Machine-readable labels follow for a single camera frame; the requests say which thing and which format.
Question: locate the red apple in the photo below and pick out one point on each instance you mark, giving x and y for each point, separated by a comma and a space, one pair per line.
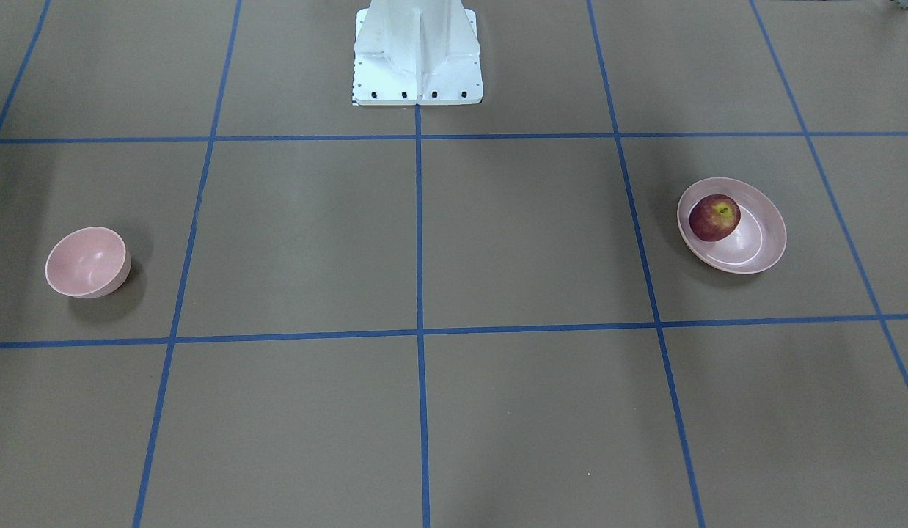
714, 217

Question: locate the pink bowl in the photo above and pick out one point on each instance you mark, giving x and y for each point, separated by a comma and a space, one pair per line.
88, 263

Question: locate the pink plate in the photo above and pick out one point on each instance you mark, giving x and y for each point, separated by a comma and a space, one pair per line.
755, 245

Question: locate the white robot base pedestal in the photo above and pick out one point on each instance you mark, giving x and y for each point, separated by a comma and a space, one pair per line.
416, 53

